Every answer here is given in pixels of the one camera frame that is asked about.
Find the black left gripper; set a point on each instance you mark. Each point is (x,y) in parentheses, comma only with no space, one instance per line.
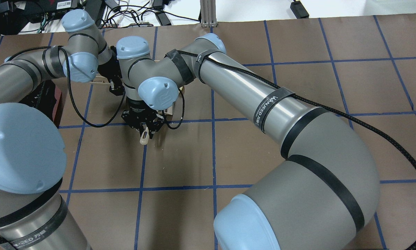
(108,70)

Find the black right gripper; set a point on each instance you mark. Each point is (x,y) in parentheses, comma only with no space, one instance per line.
(137,111)

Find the white hand brush black bristles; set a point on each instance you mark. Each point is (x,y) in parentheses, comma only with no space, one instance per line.
(144,135)

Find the beige plastic dustpan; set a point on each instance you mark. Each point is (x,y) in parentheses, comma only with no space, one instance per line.
(100,80)

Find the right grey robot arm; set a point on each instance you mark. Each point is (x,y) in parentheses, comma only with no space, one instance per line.
(324,192)

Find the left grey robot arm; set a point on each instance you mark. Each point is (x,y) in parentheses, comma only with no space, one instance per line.
(33,215)

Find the pink bin with black liner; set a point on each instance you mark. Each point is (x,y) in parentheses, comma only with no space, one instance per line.
(46,98)

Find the black power adapter brick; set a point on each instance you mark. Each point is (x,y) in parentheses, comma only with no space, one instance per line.
(298,9)

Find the aluminium frame post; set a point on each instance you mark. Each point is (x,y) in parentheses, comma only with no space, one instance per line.
(208,13)

